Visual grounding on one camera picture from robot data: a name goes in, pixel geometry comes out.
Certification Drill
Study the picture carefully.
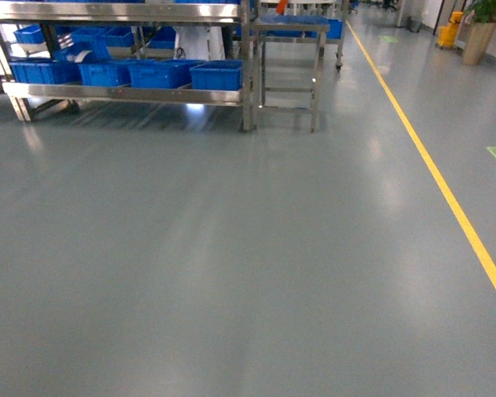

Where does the small stainless steel table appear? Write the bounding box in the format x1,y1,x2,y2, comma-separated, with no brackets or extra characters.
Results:
250,14,330,132

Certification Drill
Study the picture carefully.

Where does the green potted plant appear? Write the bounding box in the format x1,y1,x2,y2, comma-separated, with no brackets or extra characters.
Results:
464,0,496,24

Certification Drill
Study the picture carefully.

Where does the blue plastic bin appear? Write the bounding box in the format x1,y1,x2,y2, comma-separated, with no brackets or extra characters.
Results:
10,60,81,84
78,59,153,87
128,59,203,88

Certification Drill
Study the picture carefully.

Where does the tan planter pot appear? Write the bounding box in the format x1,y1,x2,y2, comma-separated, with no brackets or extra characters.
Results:
461,22,496,66

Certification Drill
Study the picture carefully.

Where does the steel flow rack shelf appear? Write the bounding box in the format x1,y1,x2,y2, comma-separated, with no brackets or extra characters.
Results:
0,1,254,131

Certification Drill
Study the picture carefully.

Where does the yellow mop bucket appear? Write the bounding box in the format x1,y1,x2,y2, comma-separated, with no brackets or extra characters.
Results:
435,12,463,49

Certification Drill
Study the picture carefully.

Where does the blue bin with red parts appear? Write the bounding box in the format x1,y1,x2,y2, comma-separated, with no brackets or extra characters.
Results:
189,60,243,91

